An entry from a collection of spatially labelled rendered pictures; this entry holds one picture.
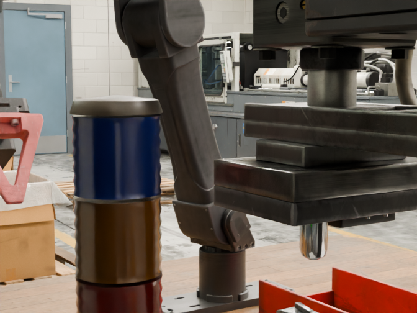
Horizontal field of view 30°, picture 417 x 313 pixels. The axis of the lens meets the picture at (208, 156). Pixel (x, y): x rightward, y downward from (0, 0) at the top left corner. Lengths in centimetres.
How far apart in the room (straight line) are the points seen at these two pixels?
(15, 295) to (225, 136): 868
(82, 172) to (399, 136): 23
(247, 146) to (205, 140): 832
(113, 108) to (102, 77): 1176
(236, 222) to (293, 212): 47
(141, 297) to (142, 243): 2
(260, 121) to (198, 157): 36
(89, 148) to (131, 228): 4
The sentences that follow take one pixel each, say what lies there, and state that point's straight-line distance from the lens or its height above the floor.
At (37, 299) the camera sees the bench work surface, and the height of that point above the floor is 90.
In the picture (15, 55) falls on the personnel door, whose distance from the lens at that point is 1165.
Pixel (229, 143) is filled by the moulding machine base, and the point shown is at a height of 32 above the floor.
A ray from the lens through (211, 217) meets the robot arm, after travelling 97.
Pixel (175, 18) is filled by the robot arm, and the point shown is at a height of 127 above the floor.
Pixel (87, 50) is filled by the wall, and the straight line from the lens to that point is 1200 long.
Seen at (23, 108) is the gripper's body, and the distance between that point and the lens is 71.
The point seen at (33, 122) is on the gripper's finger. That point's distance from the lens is 68.
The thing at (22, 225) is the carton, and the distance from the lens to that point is 413.
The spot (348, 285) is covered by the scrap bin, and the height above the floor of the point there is 94.
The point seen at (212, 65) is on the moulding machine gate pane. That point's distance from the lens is 998.
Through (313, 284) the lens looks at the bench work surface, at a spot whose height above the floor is 90.
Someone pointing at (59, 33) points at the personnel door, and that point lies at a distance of 1185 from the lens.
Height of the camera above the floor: 121
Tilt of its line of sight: 6 degrees down
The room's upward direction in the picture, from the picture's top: straight up
